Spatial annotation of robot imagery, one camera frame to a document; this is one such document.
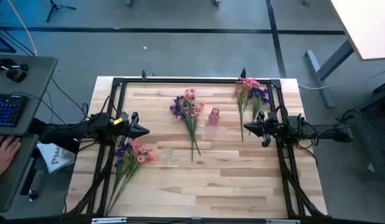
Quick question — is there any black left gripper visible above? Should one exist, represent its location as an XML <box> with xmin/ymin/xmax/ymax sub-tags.
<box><xmin>119</xmin><ymin>111</ymin><xmax>151</xmax><ymax>151</ymax></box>

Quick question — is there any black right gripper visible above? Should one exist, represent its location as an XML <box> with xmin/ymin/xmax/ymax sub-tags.
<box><xmin>243</xmin><ymin>110</ymin><xmax>281</xmax><ymax>148</ymax></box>

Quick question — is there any pink artificial flower stem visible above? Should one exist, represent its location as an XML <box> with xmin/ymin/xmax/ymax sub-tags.
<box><xmin>233</xmin><ymin>77</ymin><xmax>261</xmax><ymax>143</ymax></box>
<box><xmin>109</xmin><ymin>139</ymin><xmax>157</xmax><ymax>212</ymax></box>
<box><xmin>176</xmin><ymin>88</ymin><xmax>205</xmax><ymax>163</ymax></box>

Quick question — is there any clear glass vase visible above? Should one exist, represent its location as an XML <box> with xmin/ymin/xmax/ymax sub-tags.
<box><xmin>161</xmin><ymin>145</ymin><xmax>178</xmax><ymax>165</ymax></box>

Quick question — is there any pink glass vase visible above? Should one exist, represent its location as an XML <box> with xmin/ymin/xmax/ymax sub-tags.
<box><xmin>208</xmin><ymin>108</ymin><xmax>221</xmax><ymax>126</ymax></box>

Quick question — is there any white printed bag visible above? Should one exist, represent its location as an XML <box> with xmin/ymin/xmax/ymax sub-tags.
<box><xmin>36</xmin><ymin>142</ymin><xmax>77</xmax><ymax>174</ymax></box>

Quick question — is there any gray desk leg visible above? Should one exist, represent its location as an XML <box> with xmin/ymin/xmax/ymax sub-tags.
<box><xmin>304</xmin><ymin>39</ymin><xmax>355</xmax><ymax>110</ymax></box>

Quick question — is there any black desk leg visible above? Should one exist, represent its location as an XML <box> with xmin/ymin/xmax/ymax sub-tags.
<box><xmin>19</xmin><ymin>155</ymin><xmax>40</xmax><ymax>202</ymax></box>

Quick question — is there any gray side desk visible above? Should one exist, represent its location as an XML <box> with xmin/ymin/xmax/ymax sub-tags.
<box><xmin>0</xmin><ymin>53</ymin><xmax>59</xmax><ymax>213</ymax></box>

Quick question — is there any dark gray cart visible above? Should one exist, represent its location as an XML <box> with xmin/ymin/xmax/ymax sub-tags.
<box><xmin>335</xmin><ymin>79</ymin><xmax>385</xmax><ymax>184</ymax></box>

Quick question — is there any black backlit keyboard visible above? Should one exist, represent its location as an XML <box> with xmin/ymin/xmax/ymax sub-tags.
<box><xmin>0</xmin><ymin>94</ymin><xmax>28</xmax><ymax>128</ymax></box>

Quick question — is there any person's hand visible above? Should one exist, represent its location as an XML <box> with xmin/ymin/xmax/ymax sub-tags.
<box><xmin>0</xmin><ymin>136</ymin><xmax>22</xmax><ymax>184</ymax></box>

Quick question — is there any black desk device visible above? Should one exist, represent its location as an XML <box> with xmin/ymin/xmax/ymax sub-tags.
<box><xmin>0</xmin><ymin>58</ymin><xmax>30</xmax><ymax>83</ymax></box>

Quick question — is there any white desk top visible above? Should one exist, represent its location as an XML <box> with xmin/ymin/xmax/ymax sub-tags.
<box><xmin>330</xmin><ymin>0</ymin><xmax>385</xmax><ymax>62</ymax></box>

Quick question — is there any black tripod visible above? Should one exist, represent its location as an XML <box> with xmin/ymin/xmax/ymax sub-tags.
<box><xmin>45</xmin><ymin>0</ymin><xmax>77</xmax><ymax>23</ymax></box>

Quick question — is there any computer monitor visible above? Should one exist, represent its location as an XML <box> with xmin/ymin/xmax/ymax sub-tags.
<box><xmin>0</xmin><ymin>30</ymin><xmax>17</xmax><ymax>54</ymax></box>

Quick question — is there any left wrist camera yellow tag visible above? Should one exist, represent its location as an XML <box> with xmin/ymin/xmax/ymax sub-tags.
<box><xmin>113</xmin><ymin>111</ymin><xmax>130</xmax><ymax>126</ymax></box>

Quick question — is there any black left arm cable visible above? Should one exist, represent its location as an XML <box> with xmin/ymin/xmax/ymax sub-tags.
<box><xmin>81</xmin><ymin>95</ymin><xmax>118</xmax><ymax>121</ymax></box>

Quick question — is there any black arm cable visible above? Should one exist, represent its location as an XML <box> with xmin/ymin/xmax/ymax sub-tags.
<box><xmin>81</xmin><ymin>95</ymin><xmax>118</xmax><ymax>121</ymax></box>
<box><xmin>338</xmin><ymin>108</ymin><xmax>363</xmax><ymax>127</ymax></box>

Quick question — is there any white floor cable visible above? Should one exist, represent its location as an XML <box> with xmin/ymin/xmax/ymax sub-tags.
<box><xmin>297</xmin><ymin>67</ymin><xmax>385</xmax><ymax>91</ymax></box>

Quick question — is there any black metal table frame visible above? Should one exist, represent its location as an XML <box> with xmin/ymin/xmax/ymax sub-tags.
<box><xmin>66</xmin><ymin>77</ymin><xmax>328</xmax><ymax>218</ymax></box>

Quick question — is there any silver metal bracket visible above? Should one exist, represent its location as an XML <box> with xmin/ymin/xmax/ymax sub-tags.
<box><xmin>265</xmin><ymin>218</ymin><xmax>301</xmax><ymax>224</ymax></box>
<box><xmin>91</xmin><ymin>217</ymin><xmax>128</xmax><ymax>224</ymax></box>

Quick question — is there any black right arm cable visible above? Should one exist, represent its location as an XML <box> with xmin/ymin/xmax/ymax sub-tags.
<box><xmin>338</xmin><ymin>108</ymin><xmax>363</xmax><ymax>127</ymax></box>

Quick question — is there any yellow cable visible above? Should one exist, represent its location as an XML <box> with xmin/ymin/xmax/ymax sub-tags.
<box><xmin>7</xmin><ymin>0</ymin><xmax>38</xmax><ymax>57</ymax></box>

